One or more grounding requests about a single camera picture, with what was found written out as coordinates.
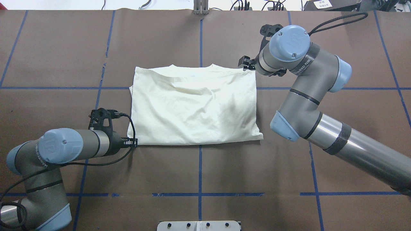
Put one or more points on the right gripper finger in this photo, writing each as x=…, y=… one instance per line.
x=246, y=60
x=247, y=66

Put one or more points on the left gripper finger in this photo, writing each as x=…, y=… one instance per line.
x=129, y=145
x=129, y=140

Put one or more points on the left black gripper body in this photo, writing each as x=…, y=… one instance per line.
x=117, y=143

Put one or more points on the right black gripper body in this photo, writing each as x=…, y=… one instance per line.
x=254, y=64

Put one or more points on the cream long sleeve cat shirt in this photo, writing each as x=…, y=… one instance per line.
x=184, y=106

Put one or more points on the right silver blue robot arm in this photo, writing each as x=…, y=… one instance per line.
x=318, y=72

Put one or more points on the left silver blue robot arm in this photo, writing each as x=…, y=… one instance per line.
x=45, y=206

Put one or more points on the black box with white label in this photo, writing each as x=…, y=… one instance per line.
x=331, y=5

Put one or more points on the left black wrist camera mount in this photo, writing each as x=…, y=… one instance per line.
x=101, y=119

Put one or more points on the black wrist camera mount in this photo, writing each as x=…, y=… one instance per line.
x=101, y=119
x=267, y=31

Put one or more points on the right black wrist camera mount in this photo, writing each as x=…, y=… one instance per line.
x=267, y=31

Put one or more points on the aluminium frame post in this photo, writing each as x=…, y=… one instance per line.
x=200, y=7

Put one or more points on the white pedestal column base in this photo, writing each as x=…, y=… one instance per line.
x=214, y=225

